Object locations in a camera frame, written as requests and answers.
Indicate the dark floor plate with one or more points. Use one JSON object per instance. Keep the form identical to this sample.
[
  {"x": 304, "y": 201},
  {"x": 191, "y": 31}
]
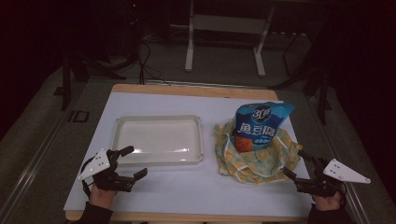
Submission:
[{"x": 78, "y": 116}]

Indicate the person's right hand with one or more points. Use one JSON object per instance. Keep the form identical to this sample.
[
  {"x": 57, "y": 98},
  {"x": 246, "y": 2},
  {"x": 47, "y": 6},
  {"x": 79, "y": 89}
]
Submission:
[{"x": 327, "y": 203}]

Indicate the person's left hand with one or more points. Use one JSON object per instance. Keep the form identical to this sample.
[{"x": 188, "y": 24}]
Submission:
[{"x": 102, "y": 197}]

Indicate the metal floor rail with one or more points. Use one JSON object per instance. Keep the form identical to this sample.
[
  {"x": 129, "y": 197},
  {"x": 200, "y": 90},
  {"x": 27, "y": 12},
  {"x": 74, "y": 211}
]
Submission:
[
  {"x": 342, "y": 155},
  {"x": 29, "y": 169}
]

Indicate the cream plastic tray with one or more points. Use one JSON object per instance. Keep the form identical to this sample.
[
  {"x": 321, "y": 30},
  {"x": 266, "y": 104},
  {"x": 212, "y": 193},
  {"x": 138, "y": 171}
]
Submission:
[{"x": 157, "y": 138}]

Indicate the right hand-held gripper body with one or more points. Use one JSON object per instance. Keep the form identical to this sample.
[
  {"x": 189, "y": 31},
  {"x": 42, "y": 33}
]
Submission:
[{"x": 342, "y": 173}]

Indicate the yellow patterned cloth bag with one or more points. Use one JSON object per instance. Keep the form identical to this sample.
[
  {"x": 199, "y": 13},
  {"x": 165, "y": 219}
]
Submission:
[{"x": 258, "y": 168}]

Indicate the white table mat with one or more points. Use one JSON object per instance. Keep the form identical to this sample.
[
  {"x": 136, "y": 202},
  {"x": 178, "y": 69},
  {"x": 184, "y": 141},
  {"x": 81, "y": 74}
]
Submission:
[{"x": 174, "y": 193}]

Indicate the blue snack bag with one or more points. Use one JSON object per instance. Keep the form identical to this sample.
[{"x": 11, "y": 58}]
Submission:
[{"x": 258, "y": 126}]

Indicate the white metal stand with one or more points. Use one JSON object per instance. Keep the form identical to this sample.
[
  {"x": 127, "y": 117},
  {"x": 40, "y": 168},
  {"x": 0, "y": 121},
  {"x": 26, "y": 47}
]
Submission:
[{"x": 227, "y": 24}]

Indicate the black metal stand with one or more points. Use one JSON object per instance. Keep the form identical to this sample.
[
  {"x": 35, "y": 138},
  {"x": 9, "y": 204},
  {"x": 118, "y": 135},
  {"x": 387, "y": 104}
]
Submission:
[
  {"x": 67, "y": 77},
  {"x": 322, "y": 90}
]

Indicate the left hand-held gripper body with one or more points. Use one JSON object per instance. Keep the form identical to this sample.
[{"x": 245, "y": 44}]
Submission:
[{"x": 96, "y": 165}]

